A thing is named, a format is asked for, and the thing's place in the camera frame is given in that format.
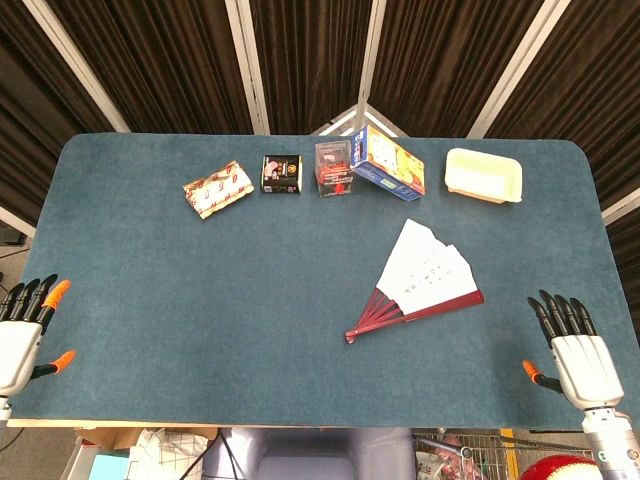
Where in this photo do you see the clear box with red contents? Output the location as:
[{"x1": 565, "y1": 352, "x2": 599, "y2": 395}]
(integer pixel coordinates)
[{"x1": 313, "y1": 140, "x2": 357, "y2": 200}]

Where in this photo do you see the red ribbed paper folding fan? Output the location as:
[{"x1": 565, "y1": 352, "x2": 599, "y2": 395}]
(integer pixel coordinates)
[{"x1": 343, "y1": 218, "x2": 485, "y2": 344}]

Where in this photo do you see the dark brown curtain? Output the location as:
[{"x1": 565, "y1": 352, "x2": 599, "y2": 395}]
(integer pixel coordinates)
[{"x1": 0, "y1": 0, "x2": 640, "y2": 251}]

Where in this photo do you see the black floor cable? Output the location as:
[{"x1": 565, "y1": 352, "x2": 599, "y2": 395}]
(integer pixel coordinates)
[{"x1": 189, "y1": 428, "x2": 237, "y2": 480}]

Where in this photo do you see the gold red printed snack packet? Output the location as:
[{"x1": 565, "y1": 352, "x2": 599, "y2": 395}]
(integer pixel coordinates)
[{"x1": 182, "y1": 158, "x2": 255, "y2": 220}]

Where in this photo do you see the lavender robot torso base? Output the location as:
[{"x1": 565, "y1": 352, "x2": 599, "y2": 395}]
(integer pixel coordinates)
[{"x1": 202, "y1": 427, "x2": 417, "y2": 480}]

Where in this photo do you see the brown cardboard box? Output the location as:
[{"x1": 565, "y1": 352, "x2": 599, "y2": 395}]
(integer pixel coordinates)
[{"x1": 74, "y1": 426, "x2": 151, "y2": 451}]

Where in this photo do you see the red and white ball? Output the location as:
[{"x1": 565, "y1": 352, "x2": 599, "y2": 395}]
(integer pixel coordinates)
[{"x1": 519, "y1": 454, "x2": 601, "y2": 480}]

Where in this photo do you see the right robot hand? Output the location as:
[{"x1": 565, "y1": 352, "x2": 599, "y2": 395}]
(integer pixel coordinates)
[{"x1": 522, "y1": 288, "x2": 625, "y2": 412}]

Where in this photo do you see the metal wire basket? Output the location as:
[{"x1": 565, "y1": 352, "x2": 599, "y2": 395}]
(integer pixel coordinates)
[{"x1": 414, "y1": 429, "x2": 531, "y2": 480}]

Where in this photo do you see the teal box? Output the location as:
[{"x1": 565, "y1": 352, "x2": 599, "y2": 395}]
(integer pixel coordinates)
[{"x1": 88, "y1": 452, "x2": 132, "y2": 480}]

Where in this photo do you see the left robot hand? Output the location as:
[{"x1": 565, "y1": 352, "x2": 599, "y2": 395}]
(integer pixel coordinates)
[{"x1": 0, "y1": 273, "x2": 77, "y2": 399}]

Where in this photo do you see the cream plastic food tray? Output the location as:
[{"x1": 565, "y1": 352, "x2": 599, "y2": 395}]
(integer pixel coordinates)
[{"x1": 443, "y1": 147, "x2": 524, "y2": 206}]

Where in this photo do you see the white checked cloth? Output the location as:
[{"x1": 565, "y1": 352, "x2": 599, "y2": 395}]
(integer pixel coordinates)
[{"x1": 128, "y1": 428, "x2": 211, "y2": 480}]

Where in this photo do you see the blue felt table mat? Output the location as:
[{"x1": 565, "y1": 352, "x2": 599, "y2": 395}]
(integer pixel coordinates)
[{"x1": 7, "y1": 132, "x2": 640, "y2": 432}]

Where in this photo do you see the white partition frame post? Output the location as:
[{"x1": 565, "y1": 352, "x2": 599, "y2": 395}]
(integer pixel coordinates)
[
  {"x1": 224, "y1": 0, "x2": 271, "y2": 135},
  {"x1": 22, "y1": 0, "x2": 131, "y2": 134},
  {"x1": 467, "y1": 0, "x2": 571, "y2": 139},
  {"x1": 355, "y1": 0, "x2": 390, "y2": 126}
]

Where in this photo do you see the small black printed box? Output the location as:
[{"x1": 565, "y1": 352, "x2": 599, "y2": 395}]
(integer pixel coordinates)
[{"x1": 260, "y1": 153, "x2": 304, "y2": 196}]

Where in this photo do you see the blue yellow cardboard box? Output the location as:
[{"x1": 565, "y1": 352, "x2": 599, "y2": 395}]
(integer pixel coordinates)
[{"x1": 349, "y1": 124, "x2": 427, "y2": 202}]

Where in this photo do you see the white triangular frame stand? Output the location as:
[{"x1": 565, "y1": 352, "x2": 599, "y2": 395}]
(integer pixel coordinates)
[{"x1": 310, "y1": 102, "x2": 406, "y2": 137}]

